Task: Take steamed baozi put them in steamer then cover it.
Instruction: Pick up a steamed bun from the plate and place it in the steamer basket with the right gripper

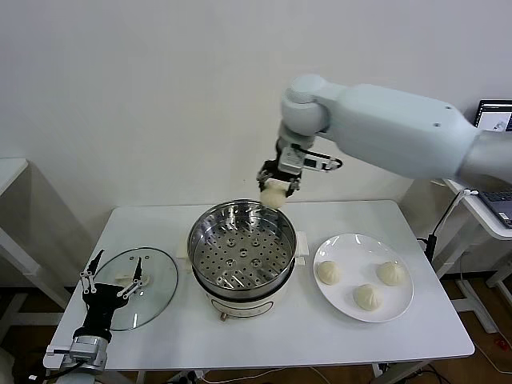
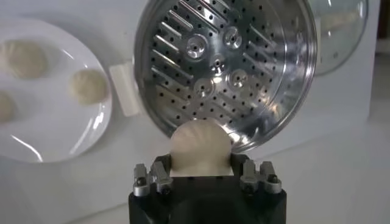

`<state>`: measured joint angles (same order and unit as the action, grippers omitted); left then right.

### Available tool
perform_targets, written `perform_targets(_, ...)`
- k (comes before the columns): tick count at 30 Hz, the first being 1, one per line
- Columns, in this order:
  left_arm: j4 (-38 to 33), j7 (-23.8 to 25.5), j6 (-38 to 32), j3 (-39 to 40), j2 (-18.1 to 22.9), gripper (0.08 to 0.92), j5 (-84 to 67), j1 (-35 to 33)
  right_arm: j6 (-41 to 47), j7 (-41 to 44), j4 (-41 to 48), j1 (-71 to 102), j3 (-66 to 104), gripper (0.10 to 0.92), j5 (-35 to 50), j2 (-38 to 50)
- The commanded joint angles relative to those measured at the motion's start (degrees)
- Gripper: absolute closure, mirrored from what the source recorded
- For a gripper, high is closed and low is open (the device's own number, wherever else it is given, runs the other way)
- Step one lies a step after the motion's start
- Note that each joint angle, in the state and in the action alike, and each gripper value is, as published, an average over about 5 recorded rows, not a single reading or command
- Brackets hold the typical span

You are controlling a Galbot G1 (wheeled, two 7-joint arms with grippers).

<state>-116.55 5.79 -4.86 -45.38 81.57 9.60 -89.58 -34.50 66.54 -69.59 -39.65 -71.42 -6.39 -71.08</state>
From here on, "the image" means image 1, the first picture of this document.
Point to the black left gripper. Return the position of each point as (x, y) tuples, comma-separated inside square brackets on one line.
[(104, 300)]

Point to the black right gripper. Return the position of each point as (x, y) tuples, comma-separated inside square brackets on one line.
[(284, 176)]

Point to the white steamed baozi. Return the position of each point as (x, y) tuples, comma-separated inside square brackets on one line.
[(369, 297), (329, 273), (273, 197), (393, 274)]

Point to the round glass pot lid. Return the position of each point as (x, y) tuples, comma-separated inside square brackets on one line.
[(160, 280)]

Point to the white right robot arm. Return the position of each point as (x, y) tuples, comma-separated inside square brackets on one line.
[(380, 120)]

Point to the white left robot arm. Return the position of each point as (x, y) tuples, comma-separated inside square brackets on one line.
[(86, 350)]

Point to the stainless steel steamer basket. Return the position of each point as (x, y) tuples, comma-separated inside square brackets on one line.
[(224, 248)]

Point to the white round plate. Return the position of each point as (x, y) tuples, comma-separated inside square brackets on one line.
[(352, 256)]

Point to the white table leg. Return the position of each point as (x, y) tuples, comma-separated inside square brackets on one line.
[(141, 378), (378, 373)]

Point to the white power strip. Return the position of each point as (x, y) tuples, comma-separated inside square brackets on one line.
[(191, 377)]

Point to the white laptop side table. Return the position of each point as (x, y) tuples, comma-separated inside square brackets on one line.
[(474, 206)]

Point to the grey open laptop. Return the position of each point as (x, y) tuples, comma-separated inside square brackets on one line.
[(502, 208)]

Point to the small red floor object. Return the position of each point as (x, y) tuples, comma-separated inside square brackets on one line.
[(501, 343)]

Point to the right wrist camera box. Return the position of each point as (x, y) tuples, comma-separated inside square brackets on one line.
[(292, 160)]

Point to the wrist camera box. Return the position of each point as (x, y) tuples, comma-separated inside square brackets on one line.
[(60, 351), (292, 160)]

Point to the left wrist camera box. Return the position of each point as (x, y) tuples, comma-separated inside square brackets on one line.
[(60, 351)]

